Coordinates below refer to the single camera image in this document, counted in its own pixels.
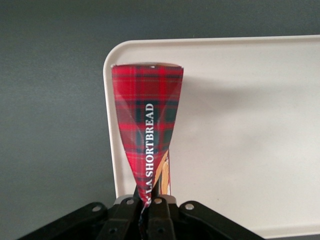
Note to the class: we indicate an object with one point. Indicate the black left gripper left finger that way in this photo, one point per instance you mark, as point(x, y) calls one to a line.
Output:
point(82, 222)

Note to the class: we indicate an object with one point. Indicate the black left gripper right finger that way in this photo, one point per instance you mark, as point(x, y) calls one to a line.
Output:
point(200, 222)

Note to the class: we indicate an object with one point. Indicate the red tartan cookie box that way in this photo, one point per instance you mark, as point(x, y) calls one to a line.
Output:
point(147, 112)

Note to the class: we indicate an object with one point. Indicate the cream plastic tray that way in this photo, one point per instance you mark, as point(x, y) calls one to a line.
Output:
point(237, 130)

